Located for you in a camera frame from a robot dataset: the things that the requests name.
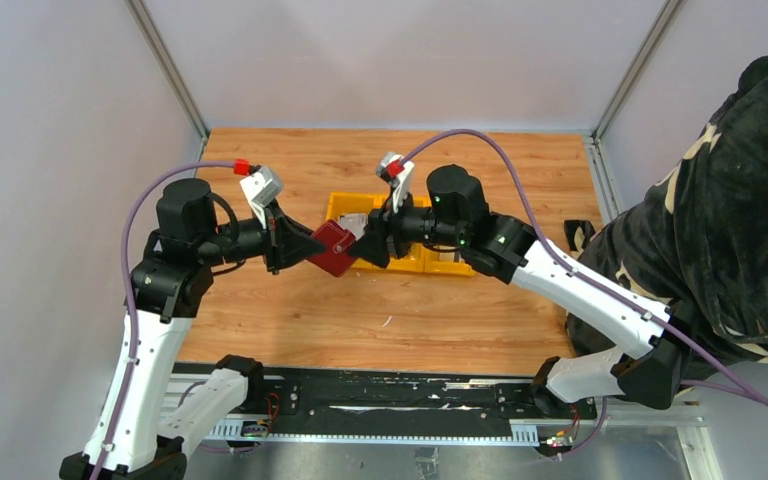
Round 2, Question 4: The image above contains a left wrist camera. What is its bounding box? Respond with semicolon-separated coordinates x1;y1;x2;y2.
239;166;284;228

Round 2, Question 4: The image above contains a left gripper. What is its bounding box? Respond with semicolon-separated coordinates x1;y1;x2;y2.
198;197;327;274

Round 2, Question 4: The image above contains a middle yellow bin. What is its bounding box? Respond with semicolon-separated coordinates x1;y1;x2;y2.
373;195;430;274

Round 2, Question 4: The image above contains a red leather card holder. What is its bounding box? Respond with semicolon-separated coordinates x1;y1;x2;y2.
307;219;357;278

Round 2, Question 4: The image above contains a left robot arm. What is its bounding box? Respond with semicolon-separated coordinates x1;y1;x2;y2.
59;169;323;479

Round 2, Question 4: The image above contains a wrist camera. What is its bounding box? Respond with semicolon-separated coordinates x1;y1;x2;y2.
239;166;284;228
375;152;415;214

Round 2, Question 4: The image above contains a left yellow bin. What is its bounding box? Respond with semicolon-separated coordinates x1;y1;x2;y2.
320;192;381;270

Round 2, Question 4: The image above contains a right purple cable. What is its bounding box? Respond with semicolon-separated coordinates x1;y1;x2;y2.
400;129;768;415

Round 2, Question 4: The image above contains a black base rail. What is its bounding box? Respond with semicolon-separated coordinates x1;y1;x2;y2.
208;367;598;446

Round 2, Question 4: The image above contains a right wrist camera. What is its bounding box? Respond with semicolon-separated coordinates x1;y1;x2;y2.
375;152;415;214

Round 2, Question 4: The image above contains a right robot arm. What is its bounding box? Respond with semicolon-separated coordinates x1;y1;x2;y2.
348;156;687;418

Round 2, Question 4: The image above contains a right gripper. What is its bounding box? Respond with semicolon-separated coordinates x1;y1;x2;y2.
347;185;466;270

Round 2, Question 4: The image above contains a person in black fleece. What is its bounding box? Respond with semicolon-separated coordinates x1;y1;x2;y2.
564;56;768;365

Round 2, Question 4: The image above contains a silver VIP card stack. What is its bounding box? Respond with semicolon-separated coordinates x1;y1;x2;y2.
334;212;368;241

